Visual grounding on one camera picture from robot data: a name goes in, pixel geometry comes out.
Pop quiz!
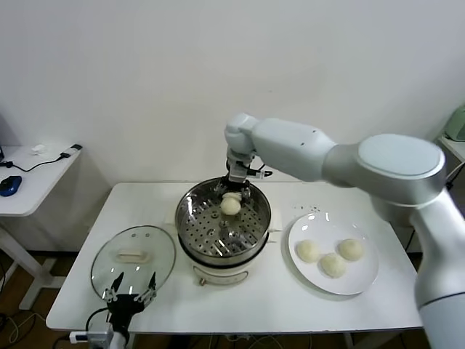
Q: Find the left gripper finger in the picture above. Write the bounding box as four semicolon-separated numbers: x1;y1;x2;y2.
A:
134;272;157;302
103;272;124;302

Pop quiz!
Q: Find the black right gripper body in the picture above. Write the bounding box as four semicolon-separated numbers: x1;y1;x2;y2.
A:
219;174;251;193

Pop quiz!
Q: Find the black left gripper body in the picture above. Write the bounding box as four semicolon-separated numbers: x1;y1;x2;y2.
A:
108;294;145;326

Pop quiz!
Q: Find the white steamed baozi bun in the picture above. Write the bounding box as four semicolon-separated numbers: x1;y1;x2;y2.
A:
296;239;321;263
220;192;243;217
318;253;348;279
338;238;365;262

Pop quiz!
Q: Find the round glass pot lid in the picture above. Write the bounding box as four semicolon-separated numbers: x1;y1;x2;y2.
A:
90;225;177;297

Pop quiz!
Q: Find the blue computer mouse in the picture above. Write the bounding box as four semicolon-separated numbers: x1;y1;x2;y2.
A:
0;175;23;198

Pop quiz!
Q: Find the stainless steel perforated steamer pot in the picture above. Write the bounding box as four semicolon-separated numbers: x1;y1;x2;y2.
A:
175;177;272;260

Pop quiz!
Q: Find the round white plate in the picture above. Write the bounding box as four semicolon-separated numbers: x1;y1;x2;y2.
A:
288;212;381;295

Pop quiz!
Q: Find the cream electric cooker base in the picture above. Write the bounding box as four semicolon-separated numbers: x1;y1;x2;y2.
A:
165;203;283;288

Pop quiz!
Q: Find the white side desk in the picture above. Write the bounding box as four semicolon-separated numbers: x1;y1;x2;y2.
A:
0;145;84;312

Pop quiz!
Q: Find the dark monitor edge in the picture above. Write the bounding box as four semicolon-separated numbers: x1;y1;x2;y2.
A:
0;112;7;163

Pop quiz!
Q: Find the white shelf table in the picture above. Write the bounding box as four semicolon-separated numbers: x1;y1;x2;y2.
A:
437;133;465;164

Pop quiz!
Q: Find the mint green appliance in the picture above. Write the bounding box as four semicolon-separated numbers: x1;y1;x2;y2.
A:
449;105;465;142

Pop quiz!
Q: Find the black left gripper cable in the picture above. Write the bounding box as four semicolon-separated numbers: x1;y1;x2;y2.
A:
86;308;110;332

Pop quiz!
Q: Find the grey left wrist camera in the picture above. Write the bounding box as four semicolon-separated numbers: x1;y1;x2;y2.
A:
68;321;114;346

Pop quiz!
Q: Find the black cable adapter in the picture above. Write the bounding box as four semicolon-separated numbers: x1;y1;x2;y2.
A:
60;144;83;160

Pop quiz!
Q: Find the black desk cable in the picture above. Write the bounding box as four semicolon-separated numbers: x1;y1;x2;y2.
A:
0;154;72;174

